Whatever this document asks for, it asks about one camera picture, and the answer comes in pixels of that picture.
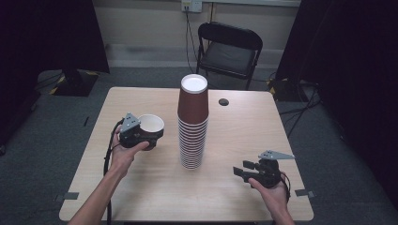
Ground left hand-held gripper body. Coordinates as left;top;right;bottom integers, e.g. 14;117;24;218
118;112;148;149

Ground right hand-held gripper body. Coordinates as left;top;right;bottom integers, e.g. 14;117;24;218
250;149;296;189

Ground single brown paper cup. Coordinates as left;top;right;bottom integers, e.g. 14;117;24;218
136;113;165;152

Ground stack of brown paper cups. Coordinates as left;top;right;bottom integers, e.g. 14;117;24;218
176;73;210;171

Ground person's right hand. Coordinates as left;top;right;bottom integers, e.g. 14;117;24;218
248;172;291;218

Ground person's left hand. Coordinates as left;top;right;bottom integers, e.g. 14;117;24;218
109;125;151;176

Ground grey tape strip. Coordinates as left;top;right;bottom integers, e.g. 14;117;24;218
54;191;81;203
294;188;316;200

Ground black stand base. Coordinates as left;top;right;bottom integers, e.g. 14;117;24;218
268;77;321;103
49;68;100;98

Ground black folding chair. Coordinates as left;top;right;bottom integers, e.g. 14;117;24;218
196;21;264;91

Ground dark curtain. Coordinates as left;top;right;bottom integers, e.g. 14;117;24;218
274;0;398;207
0;0;111;148

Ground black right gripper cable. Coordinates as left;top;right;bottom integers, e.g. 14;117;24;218
280;172;292;202

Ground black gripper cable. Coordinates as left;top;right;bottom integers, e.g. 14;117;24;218
280;172;292;202
103;118;125;225

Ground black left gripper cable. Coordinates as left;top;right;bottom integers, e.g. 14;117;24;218
103;118;125;225

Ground black floor cables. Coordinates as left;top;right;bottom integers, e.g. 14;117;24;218
277;80;324;139

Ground black wall socket cable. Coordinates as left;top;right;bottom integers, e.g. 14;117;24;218
184;8;200;75

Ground white wall socket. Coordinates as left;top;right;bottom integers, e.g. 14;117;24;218
181;0;204;14

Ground white wall cable trunking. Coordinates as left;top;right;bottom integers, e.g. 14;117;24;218
201;0;302;8

